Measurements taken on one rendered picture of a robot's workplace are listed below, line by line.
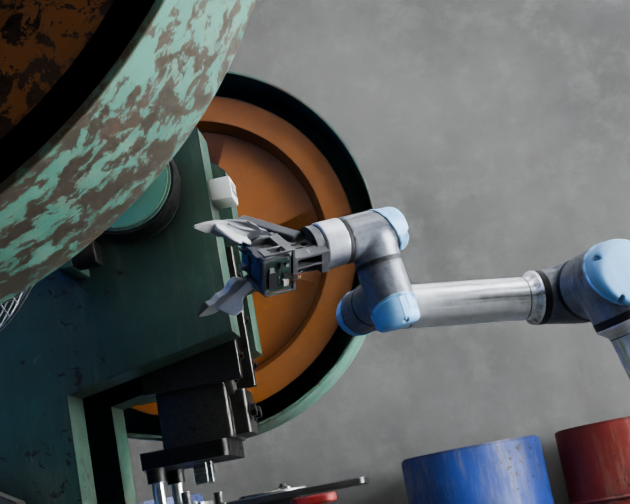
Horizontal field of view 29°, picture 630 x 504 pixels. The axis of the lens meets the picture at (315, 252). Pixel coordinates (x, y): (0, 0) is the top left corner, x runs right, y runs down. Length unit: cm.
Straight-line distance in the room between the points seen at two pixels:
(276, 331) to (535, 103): 338
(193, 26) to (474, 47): 506
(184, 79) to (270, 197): 180
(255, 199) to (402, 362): 295
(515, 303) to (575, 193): 365
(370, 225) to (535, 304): 38
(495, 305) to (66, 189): 132
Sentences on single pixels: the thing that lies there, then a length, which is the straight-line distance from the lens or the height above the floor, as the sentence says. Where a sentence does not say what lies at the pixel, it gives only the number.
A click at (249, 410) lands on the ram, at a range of 223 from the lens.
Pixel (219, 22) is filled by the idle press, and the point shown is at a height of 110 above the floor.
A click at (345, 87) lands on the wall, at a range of 588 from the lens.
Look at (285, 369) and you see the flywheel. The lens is 261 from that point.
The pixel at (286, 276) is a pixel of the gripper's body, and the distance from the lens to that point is 184.
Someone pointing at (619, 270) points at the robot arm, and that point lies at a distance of 204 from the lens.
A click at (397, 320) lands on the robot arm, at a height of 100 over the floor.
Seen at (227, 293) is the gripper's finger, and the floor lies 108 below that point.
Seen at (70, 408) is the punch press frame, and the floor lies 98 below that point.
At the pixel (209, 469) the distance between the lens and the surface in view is 227.
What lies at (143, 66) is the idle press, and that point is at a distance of 85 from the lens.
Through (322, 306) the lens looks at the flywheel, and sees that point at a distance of 262.
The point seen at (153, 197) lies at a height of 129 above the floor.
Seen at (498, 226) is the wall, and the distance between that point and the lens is 569.
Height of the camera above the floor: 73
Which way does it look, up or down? 12 degrees up
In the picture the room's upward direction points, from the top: 11 degrees counter-clockwise
